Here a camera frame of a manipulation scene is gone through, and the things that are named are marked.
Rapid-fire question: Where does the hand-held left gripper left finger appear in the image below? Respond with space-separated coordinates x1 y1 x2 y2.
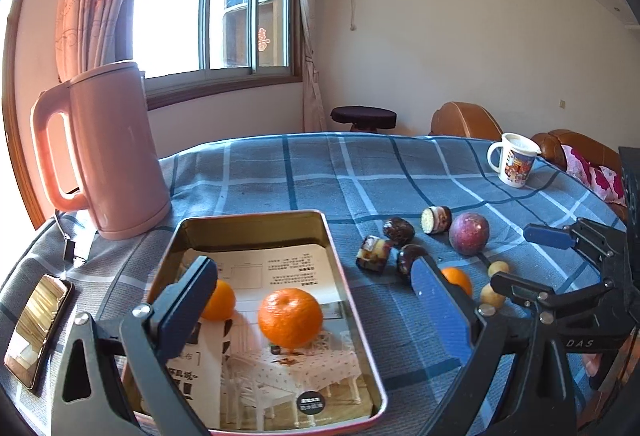
52 255 221 436

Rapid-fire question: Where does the dark wrinkled passion fruit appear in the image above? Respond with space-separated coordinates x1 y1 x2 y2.
383 217 416 248
397 244 431 284

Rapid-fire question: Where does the sliding glass window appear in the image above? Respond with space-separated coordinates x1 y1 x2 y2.
131 0 301 112

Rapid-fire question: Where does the wooden door frame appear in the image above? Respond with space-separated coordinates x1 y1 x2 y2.
1 0 51 229

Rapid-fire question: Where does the white cartoon print mug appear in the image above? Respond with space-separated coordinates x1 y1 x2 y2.
487 132 542 189

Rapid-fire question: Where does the pink electric kettle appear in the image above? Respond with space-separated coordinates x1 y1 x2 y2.
30 60 172 241

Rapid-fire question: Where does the pale tied curtain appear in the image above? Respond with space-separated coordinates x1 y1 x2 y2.
292 0 331 133

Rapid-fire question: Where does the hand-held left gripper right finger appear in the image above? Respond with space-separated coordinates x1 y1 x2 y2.
410 255 604 436

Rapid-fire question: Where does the yellow-fleshed cut fruit piece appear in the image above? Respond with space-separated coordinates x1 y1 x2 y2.
356 236 394 273

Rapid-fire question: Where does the dark round stool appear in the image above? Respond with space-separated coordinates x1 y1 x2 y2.
330 106 397 133

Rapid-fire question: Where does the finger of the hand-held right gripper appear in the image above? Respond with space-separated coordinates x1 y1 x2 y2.
524 217 627 268
490 272 626 342

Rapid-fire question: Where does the small orange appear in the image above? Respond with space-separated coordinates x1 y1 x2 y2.
441 267 474 298
200 279 237 322

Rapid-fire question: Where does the black smartphone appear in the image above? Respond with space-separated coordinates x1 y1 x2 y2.
4 274 75 391

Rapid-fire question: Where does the brown leather sofa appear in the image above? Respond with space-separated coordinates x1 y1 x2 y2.
429 102 628 222

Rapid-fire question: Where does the rectangular metal tin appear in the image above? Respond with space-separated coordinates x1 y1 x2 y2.
120 211 389 432

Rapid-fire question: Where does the large orange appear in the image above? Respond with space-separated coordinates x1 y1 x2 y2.
258 288 324 350

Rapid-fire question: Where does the black cable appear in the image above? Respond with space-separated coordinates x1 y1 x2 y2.
52 211 93 277

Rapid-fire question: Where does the blue plaid cloth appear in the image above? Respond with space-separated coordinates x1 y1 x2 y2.
0 132 631 436

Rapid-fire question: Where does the round purple passion fruit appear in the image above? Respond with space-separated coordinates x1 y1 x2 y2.
449 212 491 257

